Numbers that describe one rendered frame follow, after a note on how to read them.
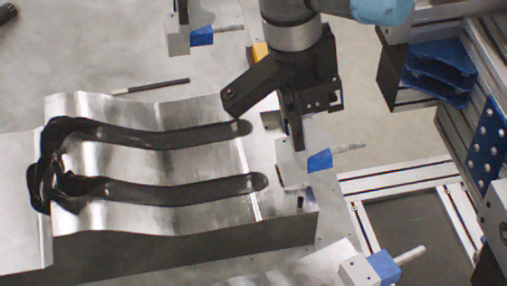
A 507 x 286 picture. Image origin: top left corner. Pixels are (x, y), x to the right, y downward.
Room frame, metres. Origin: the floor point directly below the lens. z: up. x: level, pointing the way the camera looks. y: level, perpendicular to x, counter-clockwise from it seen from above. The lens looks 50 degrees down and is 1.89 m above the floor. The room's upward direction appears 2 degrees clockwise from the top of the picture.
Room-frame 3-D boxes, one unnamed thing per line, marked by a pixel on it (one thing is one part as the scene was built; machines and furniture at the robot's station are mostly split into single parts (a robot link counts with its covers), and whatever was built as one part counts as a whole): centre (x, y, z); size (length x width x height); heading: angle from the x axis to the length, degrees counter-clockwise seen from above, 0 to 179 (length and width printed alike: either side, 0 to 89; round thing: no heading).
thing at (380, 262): (0.64, -0.20, 0.86); 0.13 x 0.05 x 0.05; 121
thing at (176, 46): (1.04, 0.08, 0.93); 0.13 x 0.05 x 0.05; 103
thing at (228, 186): (0.77, 0.15, 0.92); 0.35 x 0.16 x 0.09; 103
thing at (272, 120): (0.88, -0.04, 0.87); 0.05 x 0.05 x 0.04; 13
